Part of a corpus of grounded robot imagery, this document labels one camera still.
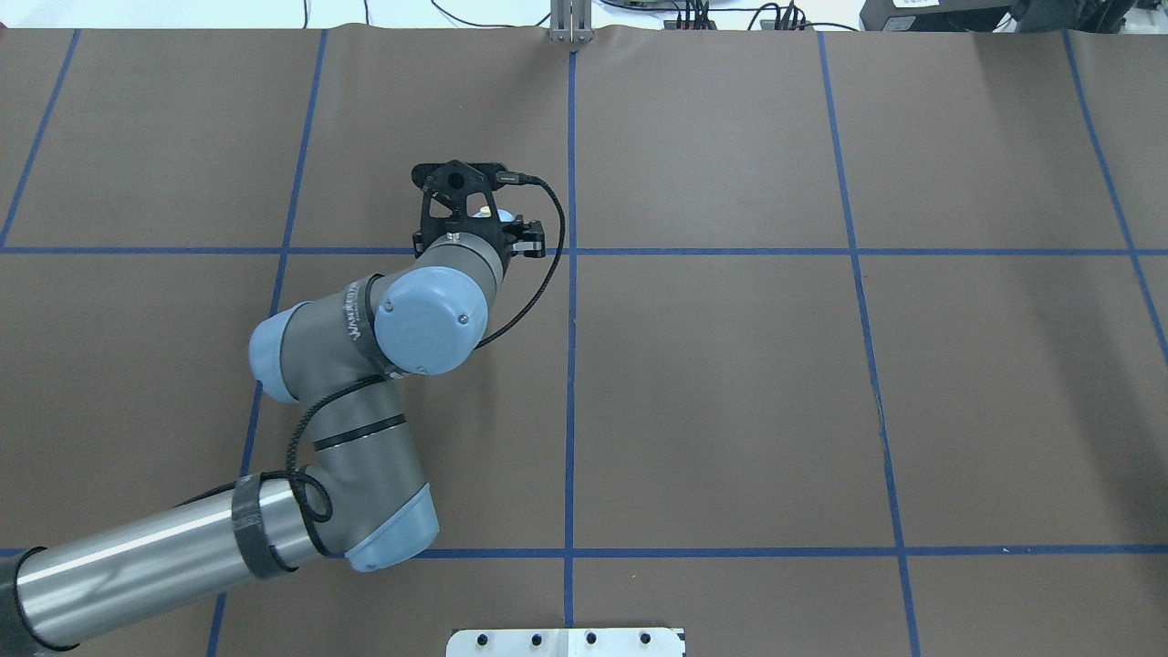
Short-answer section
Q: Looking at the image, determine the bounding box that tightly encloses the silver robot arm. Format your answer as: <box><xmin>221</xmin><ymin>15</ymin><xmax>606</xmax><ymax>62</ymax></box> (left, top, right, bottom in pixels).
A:
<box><xmin>4</xmin><ymin>210</ymin><xmax>545</xmax><ymax>656</ymax></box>

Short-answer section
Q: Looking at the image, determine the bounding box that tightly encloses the black power box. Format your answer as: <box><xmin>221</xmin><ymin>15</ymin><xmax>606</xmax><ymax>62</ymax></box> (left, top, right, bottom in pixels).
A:
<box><xmin>858</xmin><ymin>1</ymin><xmax>1014</xmax><ymax>33</ymax></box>

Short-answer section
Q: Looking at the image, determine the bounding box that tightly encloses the black camera cable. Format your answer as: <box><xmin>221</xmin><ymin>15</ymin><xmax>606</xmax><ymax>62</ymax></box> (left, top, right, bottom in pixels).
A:
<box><xmin>474</xmin><ymin>170</ymin><xmax>566</xmax><ymax>351</ymax></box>

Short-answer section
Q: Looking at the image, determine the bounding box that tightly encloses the aluminium frame post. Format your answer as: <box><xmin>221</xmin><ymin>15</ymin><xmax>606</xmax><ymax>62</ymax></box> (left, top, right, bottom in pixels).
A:
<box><xmin>547</xmin><ymin>0</ymin><xmax>595</xmax><ymax>43</ymax></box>

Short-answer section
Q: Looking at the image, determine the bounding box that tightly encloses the white camera stand pedestal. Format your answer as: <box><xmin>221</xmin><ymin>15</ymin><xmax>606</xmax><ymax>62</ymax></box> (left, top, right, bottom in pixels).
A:
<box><xmin>445</xmin><ymin>627</ymin><xmax>687</xmax><ymax>656</ymax></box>

